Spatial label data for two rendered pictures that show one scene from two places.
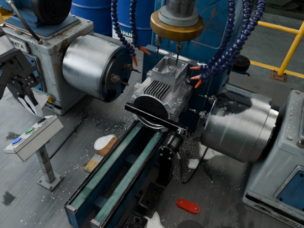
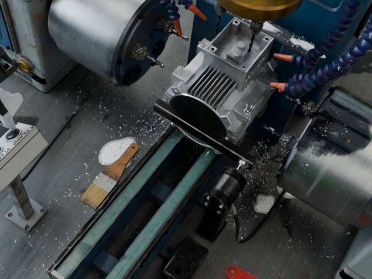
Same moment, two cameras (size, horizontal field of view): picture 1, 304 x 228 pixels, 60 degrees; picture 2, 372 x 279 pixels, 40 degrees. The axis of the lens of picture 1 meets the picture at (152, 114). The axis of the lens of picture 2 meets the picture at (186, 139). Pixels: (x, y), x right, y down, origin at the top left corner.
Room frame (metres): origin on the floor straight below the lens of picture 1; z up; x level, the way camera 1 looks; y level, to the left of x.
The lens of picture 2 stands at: (0.10, 0.00, 1.95)
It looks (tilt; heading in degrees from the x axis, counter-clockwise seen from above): 58 degrees down; 2
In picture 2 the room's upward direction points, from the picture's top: 10 degrees clockwise
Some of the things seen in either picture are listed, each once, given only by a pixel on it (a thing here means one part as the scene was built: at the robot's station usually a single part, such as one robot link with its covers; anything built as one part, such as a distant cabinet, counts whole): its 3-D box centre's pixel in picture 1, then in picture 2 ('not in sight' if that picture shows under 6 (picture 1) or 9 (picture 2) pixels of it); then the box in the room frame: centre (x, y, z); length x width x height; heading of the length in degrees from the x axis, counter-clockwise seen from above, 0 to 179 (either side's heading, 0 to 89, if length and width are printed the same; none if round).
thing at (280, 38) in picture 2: (176, 86); (251, 62); (0.96, -0.09, 0.97); 0.30 x 0.11 x 0.34; 67
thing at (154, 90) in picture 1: (162, 98); (221, 92); (0.81, -0.03, 1.02); 0.20 x 0.19 x 0.19; 157
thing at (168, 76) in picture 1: (169, 74); (237, 55); (0.85, -0.05, 1.11); 0.12 x 0.11 x 0.07; 157
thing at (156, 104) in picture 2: (154, 118); (203, 134); (0.69, -0.01, 1.01); 0.26 x 0.04 x 0.03; 67
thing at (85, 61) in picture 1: (90, 64); (97, 13); (0.95, 0.29, 1.04); 0.37 x 0.25 x 0.25; 67
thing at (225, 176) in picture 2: (195, 134); (272, 159); (0.72, -0.18, 0.92); 0.45 x 0.13 x 0.24; 157
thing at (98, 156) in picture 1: (102, 154); (112, 174); (0.66, 0.19, 0.80); 0.21 x 0.05 x 0.01; 159
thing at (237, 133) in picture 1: (244, 125); (356, 164); (0.68, -0.34, 1.04); 0.41 x 0.25 x 0.25; 67
